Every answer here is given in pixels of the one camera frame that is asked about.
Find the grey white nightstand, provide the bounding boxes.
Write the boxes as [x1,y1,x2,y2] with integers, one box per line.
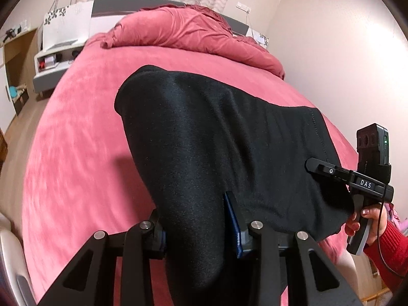
[33,40,89,97]

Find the wooden shelf unit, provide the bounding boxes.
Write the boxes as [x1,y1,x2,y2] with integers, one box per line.
[0,27,41,117]

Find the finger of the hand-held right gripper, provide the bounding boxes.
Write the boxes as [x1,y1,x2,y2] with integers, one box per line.
[305,158,353,184]

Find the flower-printed white box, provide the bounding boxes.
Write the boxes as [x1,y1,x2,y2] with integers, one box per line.
[251,31,270,49]
[42,1,95,50]

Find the pink patterned cloth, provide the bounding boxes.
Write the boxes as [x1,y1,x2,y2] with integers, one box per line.
[385,203,408,234]

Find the bed with pink sheet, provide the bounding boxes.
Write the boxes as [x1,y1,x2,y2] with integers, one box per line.
[21,32,362,306]

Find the person's right forearm red sleeve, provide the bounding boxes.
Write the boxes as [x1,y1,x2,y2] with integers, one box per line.
[363,219,408,293]

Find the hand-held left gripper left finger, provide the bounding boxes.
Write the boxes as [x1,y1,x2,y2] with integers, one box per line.
[38,209,167,306]

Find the white grey curved chair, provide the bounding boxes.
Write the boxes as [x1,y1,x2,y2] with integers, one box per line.
[0,213,36,306]

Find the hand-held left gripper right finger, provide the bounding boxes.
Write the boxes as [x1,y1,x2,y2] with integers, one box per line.
[222,191,364,306]

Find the black pants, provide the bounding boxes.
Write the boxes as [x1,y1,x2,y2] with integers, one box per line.
[114,64,361,306]

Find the grey bed headboard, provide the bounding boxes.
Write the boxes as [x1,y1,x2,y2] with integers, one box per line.
[91,0,250,37]

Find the person's right hand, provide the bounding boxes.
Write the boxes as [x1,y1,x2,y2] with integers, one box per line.
[344,205,388,243]

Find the pink duvet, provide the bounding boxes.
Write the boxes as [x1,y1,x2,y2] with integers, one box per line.
[101,4,285,81]

